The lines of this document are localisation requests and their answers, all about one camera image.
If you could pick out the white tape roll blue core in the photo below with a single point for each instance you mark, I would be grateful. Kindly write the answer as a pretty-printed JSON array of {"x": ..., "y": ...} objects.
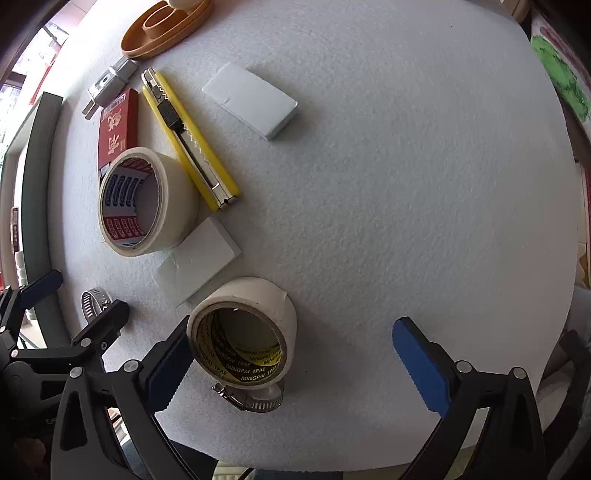
[{"x": 178, "y": 198}]

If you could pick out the yellow utility knife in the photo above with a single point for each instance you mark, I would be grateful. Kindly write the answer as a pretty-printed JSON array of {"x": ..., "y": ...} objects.
[{"x": 203, "y": 173}]

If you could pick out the green printed paper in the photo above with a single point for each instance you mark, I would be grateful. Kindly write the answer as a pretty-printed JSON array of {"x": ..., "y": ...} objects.
[{"x": 561, "y": 78}]

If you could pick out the white foam pad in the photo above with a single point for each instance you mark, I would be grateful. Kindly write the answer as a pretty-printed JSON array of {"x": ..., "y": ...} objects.
[{"x": 203, "y": 258}]

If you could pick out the grey plug adapter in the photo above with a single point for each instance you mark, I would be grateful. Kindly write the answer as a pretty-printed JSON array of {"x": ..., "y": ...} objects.
[{"x": 113, "y": 81}]

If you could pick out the red box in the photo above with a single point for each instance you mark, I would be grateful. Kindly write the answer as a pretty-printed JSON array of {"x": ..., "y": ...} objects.
[{"x": 117, "y": 124}]

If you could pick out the white tape roll yellow core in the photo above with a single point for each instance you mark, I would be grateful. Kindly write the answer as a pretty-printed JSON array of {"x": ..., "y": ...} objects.
[{"x": 272, "y": 300}]

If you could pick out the small white bottle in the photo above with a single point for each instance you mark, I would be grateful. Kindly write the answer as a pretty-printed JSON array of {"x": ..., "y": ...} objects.
[{"x": 21, "y": 267}]

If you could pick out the white flat box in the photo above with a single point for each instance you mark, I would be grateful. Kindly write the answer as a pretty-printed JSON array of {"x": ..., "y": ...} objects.
[{"x": 249, "y": 99}]

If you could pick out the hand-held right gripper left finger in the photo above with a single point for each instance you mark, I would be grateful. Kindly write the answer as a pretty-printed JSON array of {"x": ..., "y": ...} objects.
[{"x": 168, "y": 374}]

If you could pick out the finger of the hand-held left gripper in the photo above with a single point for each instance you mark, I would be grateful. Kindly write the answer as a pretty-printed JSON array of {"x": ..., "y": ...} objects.
[
  {"x": 99, "y": 323},
  {"x": 44, "y": 284}
]

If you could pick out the dark grey storage tray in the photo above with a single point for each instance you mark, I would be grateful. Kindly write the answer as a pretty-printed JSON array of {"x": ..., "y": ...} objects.
[{"x": 41, "y": 184}]

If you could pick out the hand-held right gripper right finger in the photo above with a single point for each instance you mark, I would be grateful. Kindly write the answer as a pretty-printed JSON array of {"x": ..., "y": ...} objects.
[{"x": 420, "y": 364}]

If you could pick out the brown round dish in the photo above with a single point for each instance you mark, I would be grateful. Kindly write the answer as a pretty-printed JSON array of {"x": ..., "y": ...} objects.
[{"x": 138, "y": 44}]

